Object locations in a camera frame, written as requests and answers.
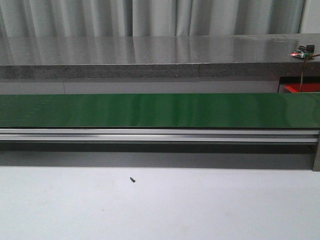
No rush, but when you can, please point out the grey stone back bench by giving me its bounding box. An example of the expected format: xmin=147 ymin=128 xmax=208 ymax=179
xmin=0 ymin=33 xmax=320 ymax=79

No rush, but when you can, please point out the red plastic bin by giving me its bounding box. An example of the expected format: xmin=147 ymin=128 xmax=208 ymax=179
xmin=283 ymin=83 xmax=320 ymax=93

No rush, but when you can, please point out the green conveyor belt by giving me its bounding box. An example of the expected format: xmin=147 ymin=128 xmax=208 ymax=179
xmin=0 ymin=93 xmax=320 ymax=129

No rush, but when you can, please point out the small green circuit board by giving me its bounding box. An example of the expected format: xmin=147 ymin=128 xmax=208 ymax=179
xmin=290 ymin=44 xmax=315 ymax=59

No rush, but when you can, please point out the grey conveyor support leg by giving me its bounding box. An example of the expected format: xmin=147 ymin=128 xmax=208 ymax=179
xmin=311 ymin=135 xmax=320 ymax=172

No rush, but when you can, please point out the grey curtain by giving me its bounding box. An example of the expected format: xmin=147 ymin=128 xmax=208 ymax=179
xmin=0 ymin=0 xmax=305 ymax=37

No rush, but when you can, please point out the aluminium conveyor side rail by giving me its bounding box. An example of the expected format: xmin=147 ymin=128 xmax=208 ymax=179
xmin=0 ymin=128 xmax=320 ymax=144

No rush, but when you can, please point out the thin sensor cable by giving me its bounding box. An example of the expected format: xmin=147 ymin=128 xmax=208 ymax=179
xmin=298 ymin=53 xmax=320 ymax=94

